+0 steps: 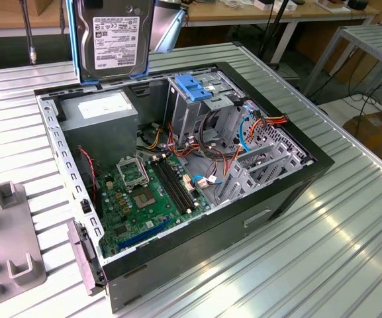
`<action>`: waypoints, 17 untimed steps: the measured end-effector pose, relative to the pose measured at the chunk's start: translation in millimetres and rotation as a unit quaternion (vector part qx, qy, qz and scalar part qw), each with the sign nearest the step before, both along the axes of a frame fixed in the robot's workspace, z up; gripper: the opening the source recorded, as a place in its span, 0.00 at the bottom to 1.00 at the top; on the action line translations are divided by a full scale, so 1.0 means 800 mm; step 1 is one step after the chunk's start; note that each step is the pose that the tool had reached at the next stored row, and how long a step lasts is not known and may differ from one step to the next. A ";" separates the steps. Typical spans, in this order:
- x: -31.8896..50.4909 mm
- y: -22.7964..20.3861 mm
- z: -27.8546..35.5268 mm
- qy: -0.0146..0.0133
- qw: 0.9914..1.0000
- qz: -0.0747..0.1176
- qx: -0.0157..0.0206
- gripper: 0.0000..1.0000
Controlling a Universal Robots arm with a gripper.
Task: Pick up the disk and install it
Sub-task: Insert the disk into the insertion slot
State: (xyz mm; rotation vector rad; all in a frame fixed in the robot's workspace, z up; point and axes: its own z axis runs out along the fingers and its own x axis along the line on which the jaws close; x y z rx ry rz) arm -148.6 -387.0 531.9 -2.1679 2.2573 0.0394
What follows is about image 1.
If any grey metal drive cage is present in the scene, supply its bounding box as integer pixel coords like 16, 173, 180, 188
163, 68, 248, 148

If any black case fan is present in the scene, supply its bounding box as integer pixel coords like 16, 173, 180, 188
77, 145, 105, 219

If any hard disk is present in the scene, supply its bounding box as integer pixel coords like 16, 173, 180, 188
66, 0, 156, 87

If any metal socket cover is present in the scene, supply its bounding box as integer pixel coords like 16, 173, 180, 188
115, 155, 151, 192

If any blue plastic drive latch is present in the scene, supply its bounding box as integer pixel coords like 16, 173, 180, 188
173, 74, 214, 103

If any yellow orange wire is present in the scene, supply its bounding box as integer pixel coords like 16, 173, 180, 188
146, 127, 165, 150

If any blue expansion slot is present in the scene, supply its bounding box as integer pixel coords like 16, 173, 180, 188
117, 217, 174, 252

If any grey metal disk bay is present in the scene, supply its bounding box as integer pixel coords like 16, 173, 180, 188
216, 131, 314, 207

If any large brown cardboard box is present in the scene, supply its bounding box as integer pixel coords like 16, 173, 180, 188
342, 111, 382, 160

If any metal slat side table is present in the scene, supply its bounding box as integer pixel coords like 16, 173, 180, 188
305, 25, 382, 97

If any red black fan wire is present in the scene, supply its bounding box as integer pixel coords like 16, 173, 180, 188
77, 147, 98, 201

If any orange red power wire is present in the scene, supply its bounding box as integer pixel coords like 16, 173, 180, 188
243, 113, 290, 146

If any green motherboard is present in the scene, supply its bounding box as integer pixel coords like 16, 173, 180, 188
96, 154, 211, 259

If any short blue board wire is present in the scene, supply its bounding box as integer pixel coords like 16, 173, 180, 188
191, 174, 213, 188

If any grey power supply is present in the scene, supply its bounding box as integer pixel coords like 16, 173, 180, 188
58, 91, 139, 170

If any long wooden desk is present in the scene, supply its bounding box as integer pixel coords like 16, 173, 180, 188
0, 0, 380, 39

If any red orange wire bundle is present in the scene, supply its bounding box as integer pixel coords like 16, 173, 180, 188
166, 122, 208, 160

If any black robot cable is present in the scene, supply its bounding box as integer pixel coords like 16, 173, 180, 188
19, 0, 39, 65

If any light blue data wire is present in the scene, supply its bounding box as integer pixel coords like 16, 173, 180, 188
238, 101, 265, 154

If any grey parts rack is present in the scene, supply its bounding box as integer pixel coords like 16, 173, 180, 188
0, 181, 50, 304

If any small white box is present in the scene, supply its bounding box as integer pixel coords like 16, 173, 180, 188
256, 0, 279, 11

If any black PC case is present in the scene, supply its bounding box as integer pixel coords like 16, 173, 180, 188
33, 61, 336, 314

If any grey plastic case panel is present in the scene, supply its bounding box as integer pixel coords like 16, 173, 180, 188
66, 219, 107, 296

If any black tripod stand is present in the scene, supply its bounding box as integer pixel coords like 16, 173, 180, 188
258, 0, 293, 67

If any CPU socket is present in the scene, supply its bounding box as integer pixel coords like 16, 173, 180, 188
131, 187, 159, 211

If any black RAM slot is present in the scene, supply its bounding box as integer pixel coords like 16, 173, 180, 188
166, 156, 199, 211
161, 158, 195, 213
156, 159, 189, 214
152, 160, 185, 215

